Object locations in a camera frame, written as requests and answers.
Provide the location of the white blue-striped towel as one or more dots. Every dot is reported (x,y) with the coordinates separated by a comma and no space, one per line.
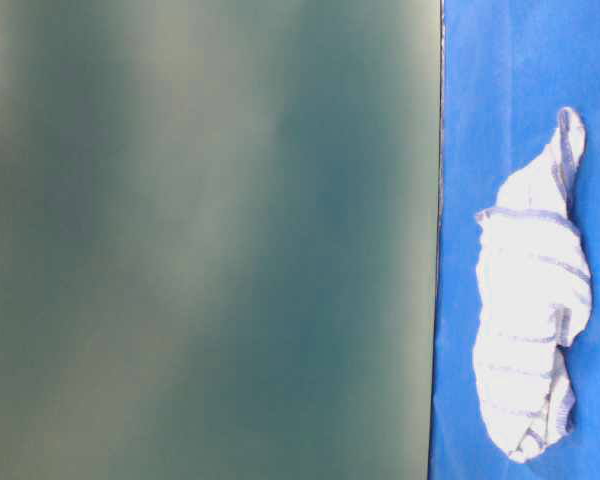
(535,289)

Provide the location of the blurred grey-green panel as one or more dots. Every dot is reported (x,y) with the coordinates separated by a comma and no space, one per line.
(217,238)

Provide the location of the blue table mat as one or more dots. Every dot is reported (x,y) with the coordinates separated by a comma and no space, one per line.
(509,67)

